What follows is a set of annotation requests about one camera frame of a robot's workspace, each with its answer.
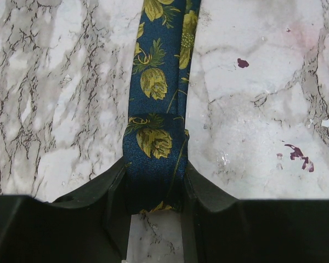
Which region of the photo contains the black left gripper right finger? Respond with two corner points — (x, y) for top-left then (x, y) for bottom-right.
(181, 165), (329, 262)

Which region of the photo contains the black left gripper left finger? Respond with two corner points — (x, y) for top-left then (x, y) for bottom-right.
(0, 159), (131, 262)

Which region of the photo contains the navy tie with yellow flowers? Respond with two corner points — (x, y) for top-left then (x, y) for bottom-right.
(122, 1), (201, 214)

